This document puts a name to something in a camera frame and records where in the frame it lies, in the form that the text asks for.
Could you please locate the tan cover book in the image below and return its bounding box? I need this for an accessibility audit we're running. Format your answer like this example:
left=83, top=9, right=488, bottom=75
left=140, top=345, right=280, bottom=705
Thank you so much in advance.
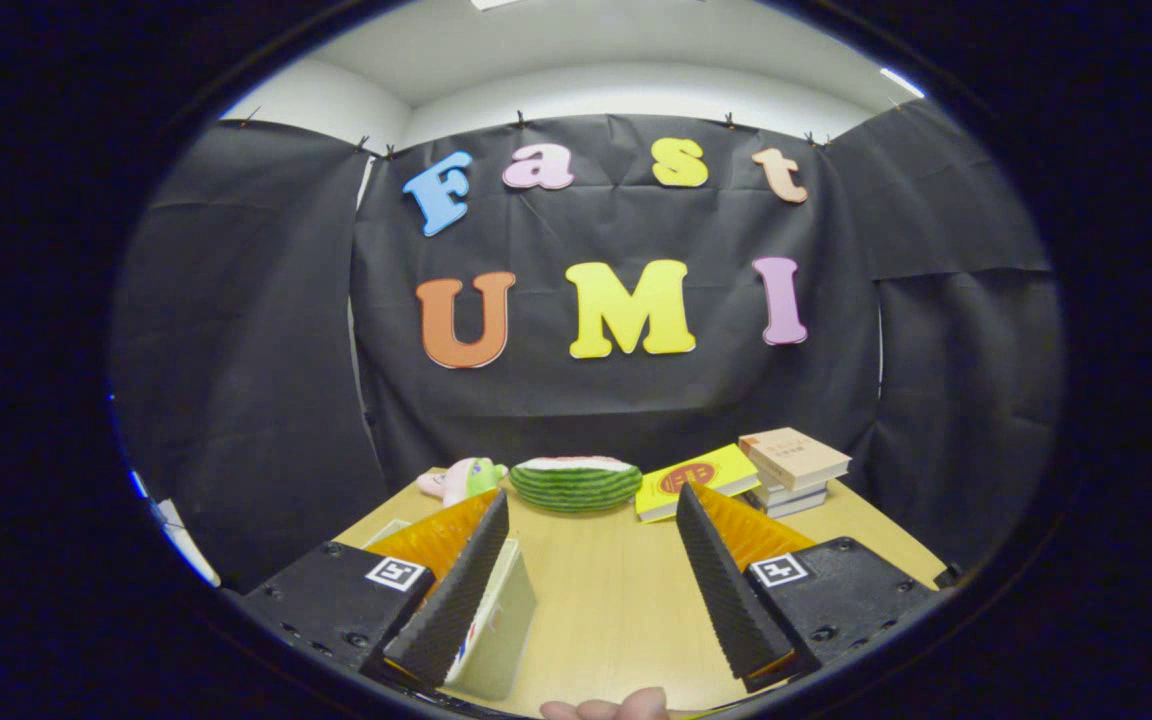
left=738, top=427, right=852, bottom=491

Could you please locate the pink and green plush toy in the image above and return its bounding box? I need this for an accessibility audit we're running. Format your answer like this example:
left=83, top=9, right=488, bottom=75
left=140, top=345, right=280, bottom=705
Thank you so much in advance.
left=416, top=457, right=509, bottom=508

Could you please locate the beige fabric storage box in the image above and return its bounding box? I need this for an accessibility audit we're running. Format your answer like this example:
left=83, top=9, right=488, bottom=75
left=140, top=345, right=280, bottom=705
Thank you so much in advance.
left=361, top=515, right=539, bottom=701

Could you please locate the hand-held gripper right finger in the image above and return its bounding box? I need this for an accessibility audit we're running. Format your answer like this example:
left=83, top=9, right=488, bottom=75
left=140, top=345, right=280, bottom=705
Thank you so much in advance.
left=676, top=482, right=940, bottom=694

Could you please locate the yellow book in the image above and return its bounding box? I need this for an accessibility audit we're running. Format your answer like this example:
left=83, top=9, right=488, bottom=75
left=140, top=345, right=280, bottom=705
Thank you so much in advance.
left=634, top=444, right=761, bottom=524

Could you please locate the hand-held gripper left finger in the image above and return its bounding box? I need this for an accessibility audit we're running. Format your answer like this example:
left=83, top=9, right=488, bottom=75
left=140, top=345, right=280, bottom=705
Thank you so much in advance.
left=239, top=488, right=512, bottom=691

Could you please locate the black backdrop cloth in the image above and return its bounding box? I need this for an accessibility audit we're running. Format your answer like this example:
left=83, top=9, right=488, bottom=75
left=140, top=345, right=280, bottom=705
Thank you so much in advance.
left=108, top=98, right=1067, bottom=596

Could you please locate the white cover book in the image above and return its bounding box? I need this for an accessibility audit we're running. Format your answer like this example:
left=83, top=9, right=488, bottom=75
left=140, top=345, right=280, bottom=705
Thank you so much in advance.
left=754, top=470, right=829, bottom=506

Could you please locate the watermelon slice plush toy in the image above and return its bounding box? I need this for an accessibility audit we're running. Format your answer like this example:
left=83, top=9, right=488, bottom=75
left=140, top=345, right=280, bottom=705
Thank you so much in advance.
left=509, top=456, right=644, bottom=515

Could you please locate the grey blue cover book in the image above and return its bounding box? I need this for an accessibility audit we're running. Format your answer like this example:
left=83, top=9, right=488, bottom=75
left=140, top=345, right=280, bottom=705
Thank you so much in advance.
left=751, top=485, right=829, bottom=519

